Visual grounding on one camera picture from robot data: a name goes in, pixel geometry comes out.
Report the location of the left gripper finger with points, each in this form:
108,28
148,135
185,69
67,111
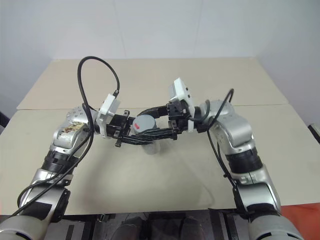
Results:
125,142
128,118

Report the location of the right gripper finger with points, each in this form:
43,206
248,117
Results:
152,110
157,132

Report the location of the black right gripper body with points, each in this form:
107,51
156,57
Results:
175,110

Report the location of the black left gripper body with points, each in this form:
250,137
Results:
116,125

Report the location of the grey jar lid red arrow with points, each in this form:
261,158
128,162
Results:
146,123

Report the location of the grey jar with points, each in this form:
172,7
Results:
151,148

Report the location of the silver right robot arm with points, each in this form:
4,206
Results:
237,130

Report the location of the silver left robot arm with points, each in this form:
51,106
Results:
62,142

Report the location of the dark object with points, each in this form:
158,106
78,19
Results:
3,122

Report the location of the black object with white edge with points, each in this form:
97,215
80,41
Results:
315,132

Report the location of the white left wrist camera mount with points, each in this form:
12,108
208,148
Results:
107,112

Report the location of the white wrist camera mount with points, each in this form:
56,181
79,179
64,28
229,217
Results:
107,112
180,90

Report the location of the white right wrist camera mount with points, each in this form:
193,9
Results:
180,90

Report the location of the small silver metal bracket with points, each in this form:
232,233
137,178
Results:
102,217

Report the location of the black table frame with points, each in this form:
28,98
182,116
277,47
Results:
82,225

